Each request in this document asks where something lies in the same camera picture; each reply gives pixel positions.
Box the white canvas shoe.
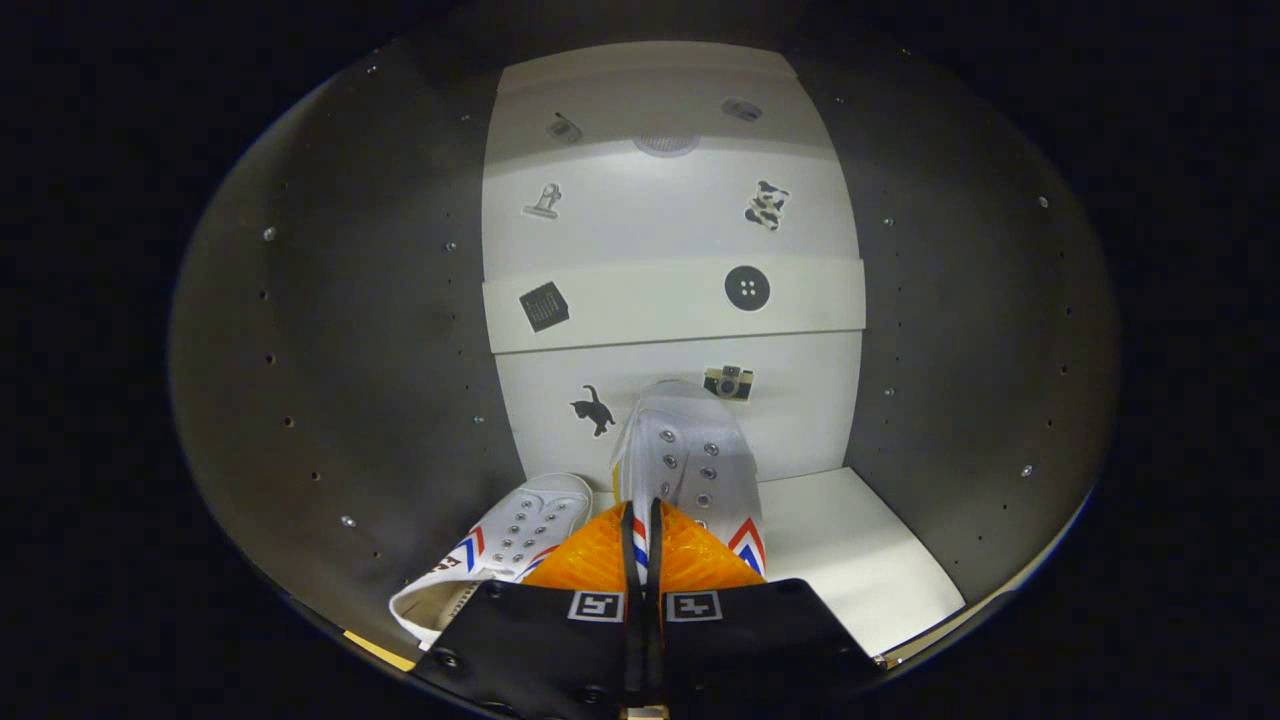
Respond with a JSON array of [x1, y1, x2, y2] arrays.
[[610, 380, 769, 591], [389, 472, 594, 651]]

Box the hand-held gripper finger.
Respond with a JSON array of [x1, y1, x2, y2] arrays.
[[648, 498, 886, 713], [410, 500, 641, 716]]

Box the dark grey shoe cabinet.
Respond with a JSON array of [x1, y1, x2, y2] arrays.
[[170, 40, 1121, 691]]

